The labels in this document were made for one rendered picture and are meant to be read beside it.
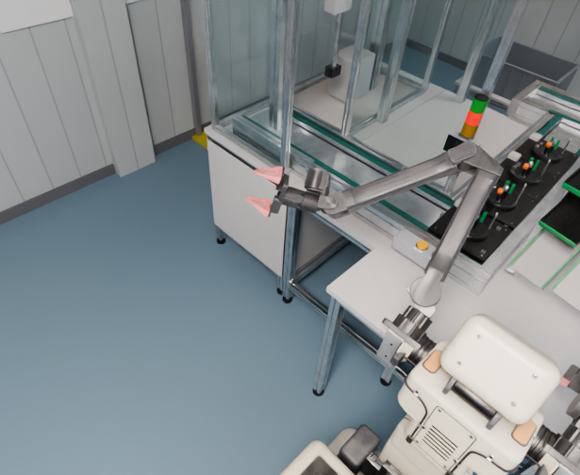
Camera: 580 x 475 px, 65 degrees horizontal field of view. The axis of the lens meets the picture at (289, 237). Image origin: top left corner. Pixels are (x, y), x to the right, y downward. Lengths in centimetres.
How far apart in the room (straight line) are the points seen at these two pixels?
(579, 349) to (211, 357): 166
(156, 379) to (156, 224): 113
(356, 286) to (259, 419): 94
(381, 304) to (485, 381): 70
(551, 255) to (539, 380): 81
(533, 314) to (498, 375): 84
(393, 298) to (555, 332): 57
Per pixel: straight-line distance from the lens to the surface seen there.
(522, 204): 215
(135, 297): 281
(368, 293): 171
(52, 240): 328
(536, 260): 181
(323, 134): 230
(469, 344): 107
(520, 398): 108
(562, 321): 193
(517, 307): 188
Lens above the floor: 219
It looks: 46 degrees down
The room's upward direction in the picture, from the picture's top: 5 degrees clockwise
